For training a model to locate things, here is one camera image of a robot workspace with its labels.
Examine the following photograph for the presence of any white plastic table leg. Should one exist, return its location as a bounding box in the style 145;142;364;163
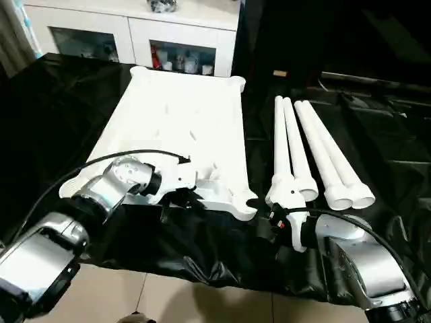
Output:
283;98;319;203
294;101;354;211
265;96;297;206
303;101;375;209

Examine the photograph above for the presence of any white plastic table top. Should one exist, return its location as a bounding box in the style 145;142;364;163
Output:
59;66;259;221

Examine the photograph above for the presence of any black plastic mat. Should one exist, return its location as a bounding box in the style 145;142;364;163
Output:
0;54;431;307

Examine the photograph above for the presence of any white cabinet with glass doors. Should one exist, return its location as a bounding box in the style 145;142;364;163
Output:
24;0;242;78

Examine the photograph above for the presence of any dark object on cabinet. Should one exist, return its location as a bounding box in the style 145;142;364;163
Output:
148;0;179;14

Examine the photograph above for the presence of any large black screen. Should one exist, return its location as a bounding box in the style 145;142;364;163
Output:
239;0;431;85

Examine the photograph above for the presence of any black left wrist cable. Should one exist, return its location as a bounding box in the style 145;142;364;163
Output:
0;149;192;251

